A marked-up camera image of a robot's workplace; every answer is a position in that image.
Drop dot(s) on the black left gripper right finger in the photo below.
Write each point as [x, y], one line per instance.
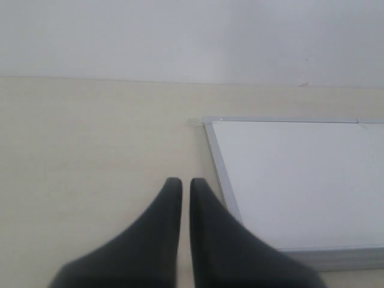
[226, 254]

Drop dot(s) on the white aluminium-framed whiteboard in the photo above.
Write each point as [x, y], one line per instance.
[310, 187]

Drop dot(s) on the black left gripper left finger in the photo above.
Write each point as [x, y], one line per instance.
[143, 255]

